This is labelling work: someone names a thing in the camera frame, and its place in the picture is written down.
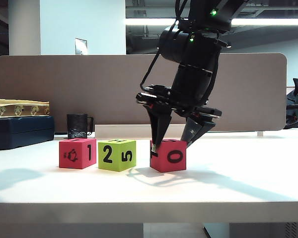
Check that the pink foam block with Y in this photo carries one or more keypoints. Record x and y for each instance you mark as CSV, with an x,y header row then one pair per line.
x,y
74,153

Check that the brown desk divider panel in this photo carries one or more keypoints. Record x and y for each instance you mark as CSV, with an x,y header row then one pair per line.
x,y
64,86

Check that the black mug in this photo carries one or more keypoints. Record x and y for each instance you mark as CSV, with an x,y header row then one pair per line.
x,y
77,126

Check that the pink foam block with 0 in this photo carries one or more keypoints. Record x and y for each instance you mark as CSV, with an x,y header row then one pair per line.
x,y
171,158

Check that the green foam block with 2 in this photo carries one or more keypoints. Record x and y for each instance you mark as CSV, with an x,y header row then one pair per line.
x,y
114,156

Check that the grey wall plate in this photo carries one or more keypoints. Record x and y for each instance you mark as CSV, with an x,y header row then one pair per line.
x,y
81,46

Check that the dark perforated cabinet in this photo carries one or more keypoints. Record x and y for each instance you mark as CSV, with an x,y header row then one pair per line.
x,y
268,230

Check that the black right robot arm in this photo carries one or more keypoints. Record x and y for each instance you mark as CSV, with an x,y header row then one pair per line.
x,y
196,62

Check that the dark blue case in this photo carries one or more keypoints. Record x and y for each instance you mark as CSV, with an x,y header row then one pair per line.
x,y
22,131

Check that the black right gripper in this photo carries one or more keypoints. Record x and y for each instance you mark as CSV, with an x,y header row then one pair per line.
x,y
183,107

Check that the white ceiling light strip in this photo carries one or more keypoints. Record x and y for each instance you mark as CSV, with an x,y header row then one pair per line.
x,y
268,22

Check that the black headphones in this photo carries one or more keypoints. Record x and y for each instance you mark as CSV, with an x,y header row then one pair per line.
x,y
294,124

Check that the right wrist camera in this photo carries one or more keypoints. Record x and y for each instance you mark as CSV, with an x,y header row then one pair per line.
x,y
159,90

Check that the yellow patterned box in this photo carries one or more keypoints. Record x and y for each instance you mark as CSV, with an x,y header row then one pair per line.
x,y
20,109

